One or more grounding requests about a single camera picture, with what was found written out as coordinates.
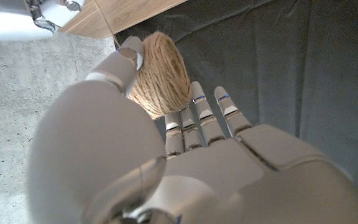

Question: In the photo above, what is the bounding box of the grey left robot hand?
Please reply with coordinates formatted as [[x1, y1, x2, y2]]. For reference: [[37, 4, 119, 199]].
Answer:
[[26, 35, 358, 224]]

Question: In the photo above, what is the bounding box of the brown twine spool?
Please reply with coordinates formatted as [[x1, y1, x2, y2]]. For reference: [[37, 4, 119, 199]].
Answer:
[[93, 0, 193, 121]]

